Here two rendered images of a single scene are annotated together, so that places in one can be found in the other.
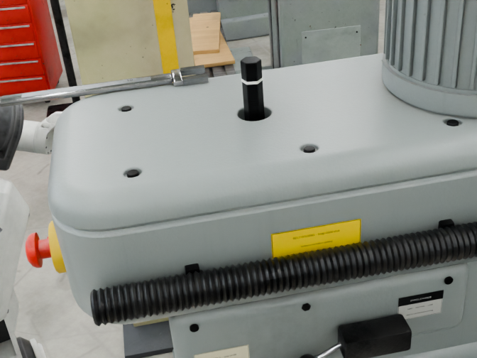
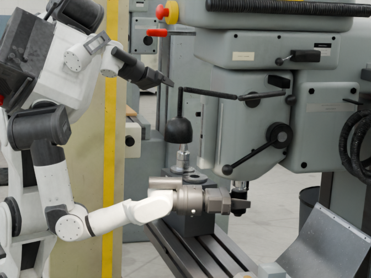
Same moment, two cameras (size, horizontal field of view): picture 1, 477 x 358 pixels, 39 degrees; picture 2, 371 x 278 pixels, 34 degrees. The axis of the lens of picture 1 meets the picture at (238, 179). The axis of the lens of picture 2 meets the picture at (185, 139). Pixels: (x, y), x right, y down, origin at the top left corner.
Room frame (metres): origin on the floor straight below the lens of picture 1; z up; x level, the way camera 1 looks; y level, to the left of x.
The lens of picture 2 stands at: (-0.96, 0.48, 1.83)
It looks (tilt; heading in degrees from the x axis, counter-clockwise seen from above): 14 degrees down; 348
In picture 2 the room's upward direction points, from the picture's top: 3 degrees clockwise
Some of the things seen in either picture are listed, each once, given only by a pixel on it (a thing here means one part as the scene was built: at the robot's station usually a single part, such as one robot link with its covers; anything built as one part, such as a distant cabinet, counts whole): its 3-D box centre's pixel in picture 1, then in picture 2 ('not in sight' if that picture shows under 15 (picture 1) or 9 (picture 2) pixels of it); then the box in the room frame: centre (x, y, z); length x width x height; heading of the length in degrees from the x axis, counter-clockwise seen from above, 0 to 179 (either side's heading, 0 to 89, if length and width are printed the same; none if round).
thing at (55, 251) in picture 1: (62, 246); (171, 12); (0.62, 0.20, 1.76); 0.06 x 0.02 x 0.06; 8
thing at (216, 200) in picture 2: not in sight; (207, 201); (0.66, 0.07, 1.23); 0.13 x 0.12 x 0.10; 173
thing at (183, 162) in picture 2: not in sight; (183, 161); (1.12, 0.05, 1.21); 0.05 x 0.05 x 0.05
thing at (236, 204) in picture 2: not in sight; (239, 204); (0.62, -0.02, 1.23); 0.06 x 0.02 x 0.03; 83
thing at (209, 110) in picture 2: not in sight; (207, 130); (0.63, 0.09, 1.45); 0.04 x 0.04 x 0.21; 8
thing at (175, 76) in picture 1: (104, 87); not in sight; (0.74, 0.15, 1.89); 0.24 x 0.04 x 0.01; 97
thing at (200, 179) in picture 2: not in sight; (186, 198); (1.07, 0.04, 1.09); 0.22 x 0.12 x 0.20; 14
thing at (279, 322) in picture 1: (298, 260); (264, 46); (0.65, -0.07, 1.68); 0.34 x 0.24 x 0.10; 98
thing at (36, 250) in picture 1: (41, 249); (162, 12); (0.61, 0.23, 1.76); 0.04 x 0.03 x 0.04; 8
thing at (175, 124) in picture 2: not in sight; (178, 128); (0.52, 0.19, 1.48); 0.07 x 0.07 x 0.06
